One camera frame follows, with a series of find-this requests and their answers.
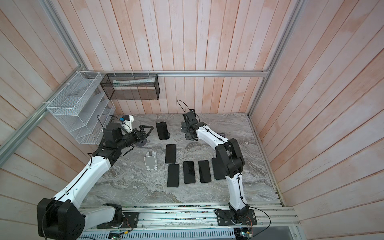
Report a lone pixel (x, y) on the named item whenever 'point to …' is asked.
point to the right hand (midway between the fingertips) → (189, 125)
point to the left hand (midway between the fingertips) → (150, 132)
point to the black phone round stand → (218, 167)
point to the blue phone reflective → (170, 153)
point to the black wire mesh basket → (131, 86)
